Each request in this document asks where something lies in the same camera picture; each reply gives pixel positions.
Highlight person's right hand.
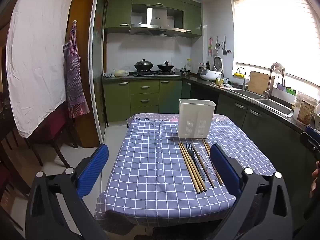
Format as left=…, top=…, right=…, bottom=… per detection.
left=309, top=161, right=320, bottom=198

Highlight white plastic utensil holder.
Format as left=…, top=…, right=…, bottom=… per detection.
left=178, top=99, right=216, bottom=139

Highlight green cabinets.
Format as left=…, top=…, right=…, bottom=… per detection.
left=105, top=0, right=202, bottom=38
left=104, top=79, right=191, bottom=122

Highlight small steel faucet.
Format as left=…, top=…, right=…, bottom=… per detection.
left=234, top=67, right=246, bottom=90

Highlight purple hanging apron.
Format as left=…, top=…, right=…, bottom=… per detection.
left=63, top=20, right=89, bottom=119

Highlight white rice cooker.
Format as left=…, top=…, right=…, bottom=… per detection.
left=200, top=55, right=223, bottom=81

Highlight yellow mug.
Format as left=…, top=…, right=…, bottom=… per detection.
left=215, top=78, right=224, bottom=86

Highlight black wok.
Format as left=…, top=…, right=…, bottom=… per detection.
left=135, top=59, right=153, bottom=71
left=157, top=61, right=174, bottom=72

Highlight black plastic fork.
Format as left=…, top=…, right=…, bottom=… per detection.
left=186, top=144, right=205, bottom=181

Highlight blue checkered tablecloth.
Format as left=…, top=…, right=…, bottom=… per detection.
left=94, top=113, right=277, bottom=223

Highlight black wok right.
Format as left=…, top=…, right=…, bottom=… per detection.
left=157, top=61, right=174, bottom=72

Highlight steel range hood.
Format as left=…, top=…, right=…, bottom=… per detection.
left=129, top=5, right=187, bottom=37

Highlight black wok left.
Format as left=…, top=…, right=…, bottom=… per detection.
left=135, top=59, right=153, bottom=71

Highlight light bamboo chopstick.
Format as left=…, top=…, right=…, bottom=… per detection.
left=182, top=144, right=207, bottom=192
left=178, top=142, right=201, bottom=194

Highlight dark wooden chair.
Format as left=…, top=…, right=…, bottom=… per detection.
left=1, top=102, right=78, bottom=196

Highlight green upper cabinets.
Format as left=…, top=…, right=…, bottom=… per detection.
left=105, top=0, right=202, bottom=38

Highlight white hanging sheet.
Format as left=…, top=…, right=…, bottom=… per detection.
left=6, top=0, right=72, bottom=138

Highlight steel kitchen faucet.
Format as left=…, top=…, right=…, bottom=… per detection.
left=264, top=62, right=285, bottom=99

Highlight dark brown chopstick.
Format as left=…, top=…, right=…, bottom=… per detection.
left=191, top=143, right=215, bottom=188

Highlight gas stove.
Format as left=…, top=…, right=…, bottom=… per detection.
left=130, top=70, right=178, bottom=77

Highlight wooden cutting board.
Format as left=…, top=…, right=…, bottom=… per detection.
left=248, top=70, right=275, bottom=96

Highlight green lower cabinets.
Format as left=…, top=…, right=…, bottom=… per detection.
left=104, top=79, right=191, bottom=122

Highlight stainless steel sink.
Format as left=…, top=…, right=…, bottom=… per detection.
left=231, top=89, right=293, bottom=118

